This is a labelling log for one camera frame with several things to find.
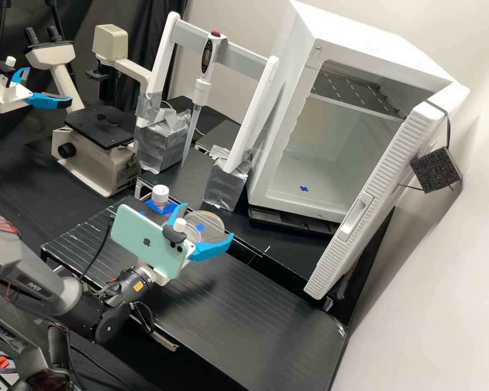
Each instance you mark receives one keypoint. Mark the small bottle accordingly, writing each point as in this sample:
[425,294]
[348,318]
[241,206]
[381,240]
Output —
[160,196]

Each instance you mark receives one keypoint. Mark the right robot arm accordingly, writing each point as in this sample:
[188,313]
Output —
[61,293]

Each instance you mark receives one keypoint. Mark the petri dish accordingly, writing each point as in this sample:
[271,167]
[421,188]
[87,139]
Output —
[207,223]

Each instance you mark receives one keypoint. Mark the right wrist camera phone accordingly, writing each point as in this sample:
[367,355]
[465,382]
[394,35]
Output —
[142,236]

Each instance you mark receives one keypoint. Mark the white pipette stand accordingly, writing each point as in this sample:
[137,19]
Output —
[163,61]

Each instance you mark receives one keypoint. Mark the incubator door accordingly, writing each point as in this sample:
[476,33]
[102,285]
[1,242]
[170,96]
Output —
[375,195]

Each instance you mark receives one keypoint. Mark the blue bottle holder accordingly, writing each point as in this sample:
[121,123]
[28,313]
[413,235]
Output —
[172,208]

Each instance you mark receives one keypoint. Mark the pipette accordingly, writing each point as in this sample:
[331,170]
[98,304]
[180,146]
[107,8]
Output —
[208,53]

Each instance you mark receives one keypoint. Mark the white incubator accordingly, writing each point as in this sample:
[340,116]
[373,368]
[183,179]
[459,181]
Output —
[350,53]

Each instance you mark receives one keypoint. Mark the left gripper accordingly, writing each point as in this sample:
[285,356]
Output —
[12,94]

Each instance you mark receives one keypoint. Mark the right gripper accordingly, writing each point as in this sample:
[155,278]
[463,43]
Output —
[159,276]

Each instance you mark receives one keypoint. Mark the cream microscope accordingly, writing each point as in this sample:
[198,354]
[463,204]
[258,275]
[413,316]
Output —
[89,159]

